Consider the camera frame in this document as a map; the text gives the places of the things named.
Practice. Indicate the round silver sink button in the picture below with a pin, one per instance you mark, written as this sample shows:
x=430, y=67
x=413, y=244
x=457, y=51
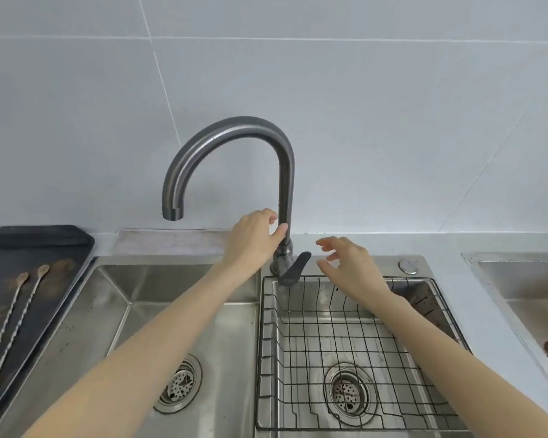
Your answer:
x=409, y=265

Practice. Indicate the dark grey gooseneck faucet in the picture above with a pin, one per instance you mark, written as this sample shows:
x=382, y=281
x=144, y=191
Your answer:
x=285, y=177

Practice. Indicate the person's right hand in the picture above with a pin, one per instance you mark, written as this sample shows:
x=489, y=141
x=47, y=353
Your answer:
x=354, y=271

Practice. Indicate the person's right forearm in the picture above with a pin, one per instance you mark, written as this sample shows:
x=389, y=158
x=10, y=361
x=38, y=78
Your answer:
x=438, y=360

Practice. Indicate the person's left hand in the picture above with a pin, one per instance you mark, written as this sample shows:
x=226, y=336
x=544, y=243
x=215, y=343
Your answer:
x=249, y=241

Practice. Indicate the grey folded cloth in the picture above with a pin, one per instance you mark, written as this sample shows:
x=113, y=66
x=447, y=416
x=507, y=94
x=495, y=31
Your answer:
x=164, y=241

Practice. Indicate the small stainless steel sink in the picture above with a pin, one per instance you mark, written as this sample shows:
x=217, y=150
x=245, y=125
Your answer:
x=520, y=278

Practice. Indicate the person's left forearm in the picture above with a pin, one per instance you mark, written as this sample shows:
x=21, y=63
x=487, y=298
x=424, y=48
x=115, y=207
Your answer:
x=164, y=351

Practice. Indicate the black plastic tray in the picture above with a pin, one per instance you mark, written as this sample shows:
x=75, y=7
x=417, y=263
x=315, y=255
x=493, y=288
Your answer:
x=27, y=255

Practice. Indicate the round metal drain strainer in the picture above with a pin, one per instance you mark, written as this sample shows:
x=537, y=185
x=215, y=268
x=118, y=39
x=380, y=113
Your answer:
x=179, y=385
x=347, y=394

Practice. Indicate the stainless steel double sink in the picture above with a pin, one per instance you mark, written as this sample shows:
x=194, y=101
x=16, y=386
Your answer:
x=118, y=291

